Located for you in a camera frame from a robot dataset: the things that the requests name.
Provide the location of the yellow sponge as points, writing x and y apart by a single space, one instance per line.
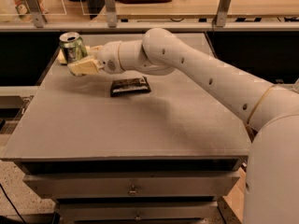
61 58

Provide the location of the middle metal bracket post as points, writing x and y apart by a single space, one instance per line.
112 19

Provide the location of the metal drawer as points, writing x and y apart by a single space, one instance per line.
139 184
135 211

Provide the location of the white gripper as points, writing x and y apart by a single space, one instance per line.
107 58

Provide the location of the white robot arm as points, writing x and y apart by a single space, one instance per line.
272 184

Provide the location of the right metal bracket post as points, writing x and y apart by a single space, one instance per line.
222 13

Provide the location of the green soda can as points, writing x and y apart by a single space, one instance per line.
72 47

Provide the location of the cardboard box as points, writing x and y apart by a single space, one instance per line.
235 198

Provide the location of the black snack bar wrapper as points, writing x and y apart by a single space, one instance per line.
130 85

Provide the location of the upper metal drawer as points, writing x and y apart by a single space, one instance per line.
139 184

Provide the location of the metal bracket post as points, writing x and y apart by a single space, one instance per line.
112 19
222 13
38 18

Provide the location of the left metal bracket post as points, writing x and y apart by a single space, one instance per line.
38 18

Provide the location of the lower metal drawer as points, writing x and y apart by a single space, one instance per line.
135 211

